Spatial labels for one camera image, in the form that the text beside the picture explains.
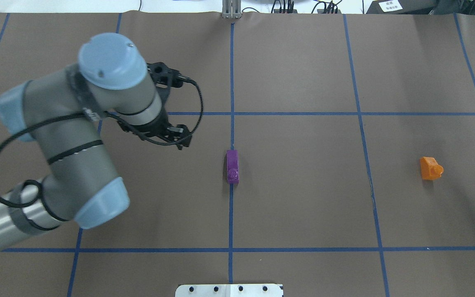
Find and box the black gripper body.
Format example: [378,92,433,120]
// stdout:
[131,111,171,140]

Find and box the purple trapezoid block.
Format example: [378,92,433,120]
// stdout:
[226,150,240,184]

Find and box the orange trapezoid block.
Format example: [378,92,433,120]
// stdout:
[420,156,444,181]

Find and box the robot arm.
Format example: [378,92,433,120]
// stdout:
[0,33,197,251]

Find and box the black laptop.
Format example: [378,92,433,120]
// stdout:
[365,0,439,15]

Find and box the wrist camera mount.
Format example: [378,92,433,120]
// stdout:
[147,62,187,102]

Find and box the aluminium frame post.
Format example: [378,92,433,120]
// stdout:
[222,0,242,19]

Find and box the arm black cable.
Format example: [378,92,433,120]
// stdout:
[0,76,205,209]

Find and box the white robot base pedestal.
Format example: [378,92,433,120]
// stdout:
[175,283,284,297]

